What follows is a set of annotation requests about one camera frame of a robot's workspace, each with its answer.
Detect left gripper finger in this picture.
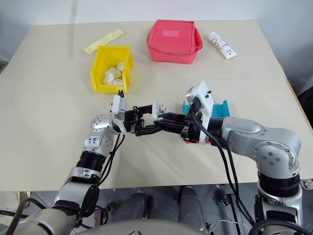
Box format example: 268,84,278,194
133,104,154,116
134,124,161,137

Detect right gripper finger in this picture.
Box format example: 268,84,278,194
153,120,184,135
158,112,187,123

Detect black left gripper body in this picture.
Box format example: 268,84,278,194
123,106,145,136

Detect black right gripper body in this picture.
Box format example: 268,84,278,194
180,111,204,143

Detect white earbud cases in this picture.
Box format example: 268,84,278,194
102,67,122,85

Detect yellow plastic bin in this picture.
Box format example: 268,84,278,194
90,45,134,94

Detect pink fabric pouch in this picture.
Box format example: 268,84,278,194
146,19,204,65

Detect blue plastic tray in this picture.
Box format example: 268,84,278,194
181,99,232,118

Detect dark rounded shape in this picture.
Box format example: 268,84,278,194
179,186,205,230

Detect pale yellow snack packet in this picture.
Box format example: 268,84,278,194
82,29,126,55

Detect white printed tube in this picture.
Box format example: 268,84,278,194
207,31,239,60

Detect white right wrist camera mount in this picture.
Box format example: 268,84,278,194
184,79,215,145

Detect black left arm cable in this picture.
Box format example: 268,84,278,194
97,133,126,188

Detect brown metal frame bar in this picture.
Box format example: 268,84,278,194
94,207,109,225
229,194,243,235

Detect thin white cable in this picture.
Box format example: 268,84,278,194
211,219,245,232

